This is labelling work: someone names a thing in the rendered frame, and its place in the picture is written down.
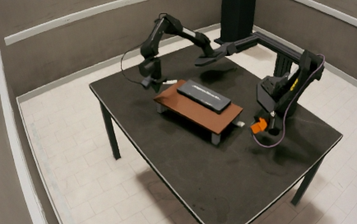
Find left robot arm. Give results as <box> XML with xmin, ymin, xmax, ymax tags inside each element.
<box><xmin>260</xmin><ymin>50</ymin><xmax>323</xmax><ymax>136</ymax></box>

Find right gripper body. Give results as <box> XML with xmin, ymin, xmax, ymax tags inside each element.
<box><xmin>142</xmin><ymin>69</ymin><xmax>167</xmax><ymax>87</ymax></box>

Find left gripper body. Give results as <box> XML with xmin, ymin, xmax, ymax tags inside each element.
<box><xmin>251</xmin><ymin>109</ymin><xmax>270</xmax><ymax>134</ymax></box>

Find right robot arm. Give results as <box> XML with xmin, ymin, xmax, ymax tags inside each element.
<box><xmin>137</xmin><ymin>14</ymin><xmax>223</xmax><ymax>77</ymax></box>

